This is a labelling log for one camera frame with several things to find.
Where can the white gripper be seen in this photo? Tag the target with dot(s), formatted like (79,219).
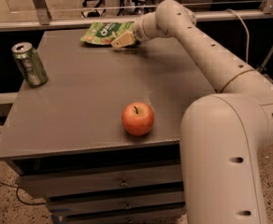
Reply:
(140,30)

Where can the green rice chip bag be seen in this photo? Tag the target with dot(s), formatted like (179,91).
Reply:
(103,34)

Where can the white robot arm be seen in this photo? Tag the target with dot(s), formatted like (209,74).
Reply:
(220,134)

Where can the red apple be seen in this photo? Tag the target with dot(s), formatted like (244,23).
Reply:
(137,118)

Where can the black office chair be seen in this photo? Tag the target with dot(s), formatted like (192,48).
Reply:
(93,12)

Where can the green soda can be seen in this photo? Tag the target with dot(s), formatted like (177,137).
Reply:
(30,64)

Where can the grey drawer cabinet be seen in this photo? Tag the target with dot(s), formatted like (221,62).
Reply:
(73,123)

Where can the top drawer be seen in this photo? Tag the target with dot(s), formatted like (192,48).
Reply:
(63,184)

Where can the drawer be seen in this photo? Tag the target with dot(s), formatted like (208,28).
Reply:
(122,200)
(133,216)
(63,184)

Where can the middle drawer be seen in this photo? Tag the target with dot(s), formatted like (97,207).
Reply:
(122,200)

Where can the bottom drawer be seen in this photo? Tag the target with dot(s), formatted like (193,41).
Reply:
(133,216)

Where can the metal railing frame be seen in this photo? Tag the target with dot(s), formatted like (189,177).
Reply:
(54,14)

